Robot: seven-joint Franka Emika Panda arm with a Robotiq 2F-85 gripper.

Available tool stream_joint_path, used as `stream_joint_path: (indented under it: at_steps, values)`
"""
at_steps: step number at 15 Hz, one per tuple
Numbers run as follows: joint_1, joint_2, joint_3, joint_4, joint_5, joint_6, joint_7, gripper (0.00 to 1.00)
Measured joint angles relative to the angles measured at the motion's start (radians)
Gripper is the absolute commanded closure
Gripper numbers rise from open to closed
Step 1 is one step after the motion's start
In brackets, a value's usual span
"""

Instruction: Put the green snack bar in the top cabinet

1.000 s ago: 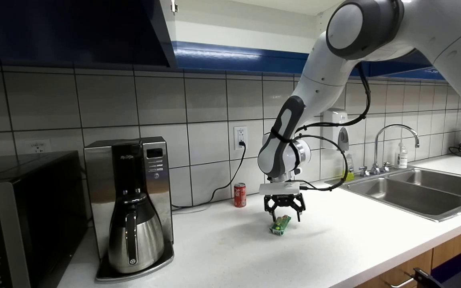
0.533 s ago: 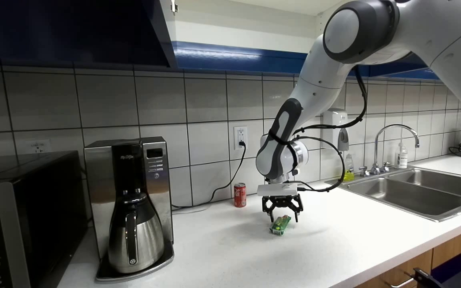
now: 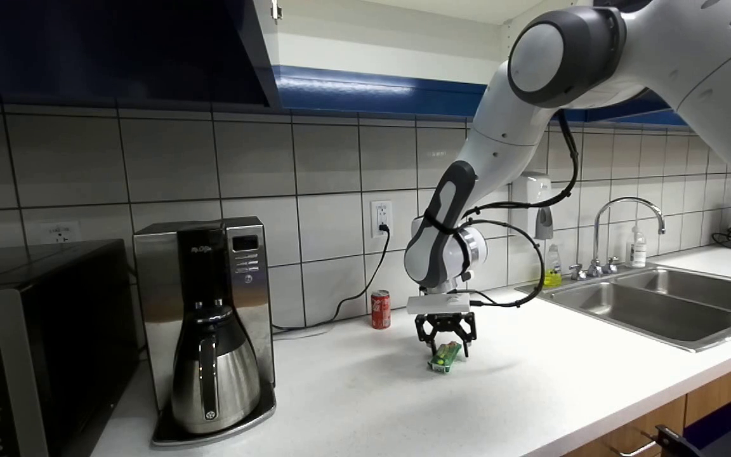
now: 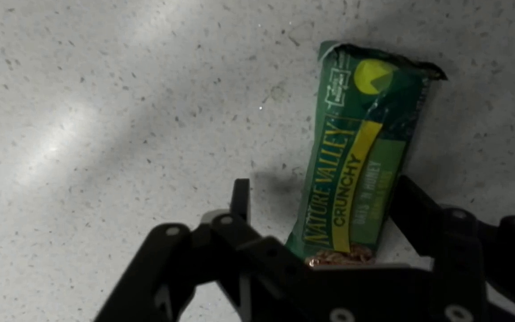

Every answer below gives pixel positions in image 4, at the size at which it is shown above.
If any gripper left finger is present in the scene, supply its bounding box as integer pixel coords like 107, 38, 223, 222
93, 178, 312, 322

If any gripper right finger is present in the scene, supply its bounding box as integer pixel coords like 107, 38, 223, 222
389, 175, 515, 322

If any green snack bar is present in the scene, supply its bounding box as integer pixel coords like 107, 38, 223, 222
284, 40, 448, 268

